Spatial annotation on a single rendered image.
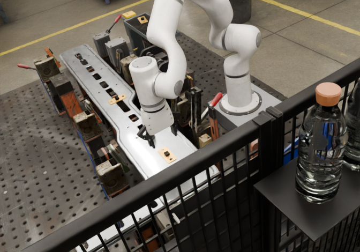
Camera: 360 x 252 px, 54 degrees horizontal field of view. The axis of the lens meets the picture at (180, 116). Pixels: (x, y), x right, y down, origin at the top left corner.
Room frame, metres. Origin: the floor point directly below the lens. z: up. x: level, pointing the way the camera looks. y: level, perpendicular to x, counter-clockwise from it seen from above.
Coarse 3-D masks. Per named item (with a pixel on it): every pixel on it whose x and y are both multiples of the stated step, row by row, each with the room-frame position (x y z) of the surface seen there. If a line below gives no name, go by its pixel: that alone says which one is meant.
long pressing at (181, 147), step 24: (72, 72) 1.70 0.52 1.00; (96, 72) 1.64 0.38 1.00; (96, 96) 1.41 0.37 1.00; (120, 120) 1.19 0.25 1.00; (120, 144) 1.04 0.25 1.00; (144, 144) 1.01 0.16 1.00; (168, 144) 0.98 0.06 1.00; (192, 144) 0.95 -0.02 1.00; (144, 168) 0.88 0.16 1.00; (216, 168) 0.81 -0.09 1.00; (168, 192) 0.75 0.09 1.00; (192, 192) 0.73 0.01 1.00
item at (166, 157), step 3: (165, 147) 0.96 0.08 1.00; (159, 150) 0.95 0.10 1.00; (165, 150) 0.95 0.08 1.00; (168, 150) 0.94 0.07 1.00; (162, 153) 0.93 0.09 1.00; (165, 153) 0.92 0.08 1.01; (168, 153) 0.92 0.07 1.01; (171, 153) 0.92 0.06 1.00; (162, 156) 0.92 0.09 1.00; (165, 156) 0.92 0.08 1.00; (168, 156) 0.91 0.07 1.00; (171, 156) 0.91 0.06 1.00; (174, 156) 0.91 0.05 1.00; (165, 159) 0.90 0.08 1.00; (168, 159) 0.90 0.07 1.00; (174, 159) 0.89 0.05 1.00; (168, 162) 0.88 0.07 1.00
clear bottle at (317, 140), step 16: (320, 96) 0.33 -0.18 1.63; (336, 96) 0.32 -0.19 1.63; (320, 112) 0.33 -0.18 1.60; (336, 112) 0.32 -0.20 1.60; (304, 128) 0.34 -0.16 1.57; (320, 128) 0.32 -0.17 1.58; (336, 128) 0.31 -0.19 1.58; (304, 144) 0.33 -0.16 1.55; (320, 144) 0.31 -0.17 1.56; (336, 144) 0.31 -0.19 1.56; (304, 160) 0.33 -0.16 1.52; (320, 160) 0.31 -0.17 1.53; (336, 160) 0.31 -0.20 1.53; (304, 176) 0.32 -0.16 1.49; (320, 176) 0.31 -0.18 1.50; (336, 176) 0.31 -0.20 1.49; (304, 192) 0.32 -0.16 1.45; (320, 192) 0.31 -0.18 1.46; (336, 192) 0.31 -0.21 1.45
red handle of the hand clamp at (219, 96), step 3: (219, 93) 1.03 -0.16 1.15; (216, 96) 1.02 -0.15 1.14; (219, 96) 1.02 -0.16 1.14; (222, 96) 1.02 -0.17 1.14; (213, 99) 1.02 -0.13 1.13; (216, 99) 1.02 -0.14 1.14; (219, 99) 1.02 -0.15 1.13; (213, 102) 1.01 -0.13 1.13; (216, 102) 1.01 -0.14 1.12; (210, 105) 1.01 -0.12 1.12; (213, 105) 1.01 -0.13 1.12; (207, 108) 1.01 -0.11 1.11; (204, 111) 1.01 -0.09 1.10; (207, 111) 1.00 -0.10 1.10; (201, 114) 1.00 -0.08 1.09; (204, 114) 0.99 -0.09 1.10; (207, 114) 1.00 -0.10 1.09; (201, 117) 0.99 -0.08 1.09; (204, 117) 0.99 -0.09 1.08; (201, 120) 0.98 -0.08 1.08; (195, 123) 0.98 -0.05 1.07; (195, 126) 0.97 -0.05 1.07
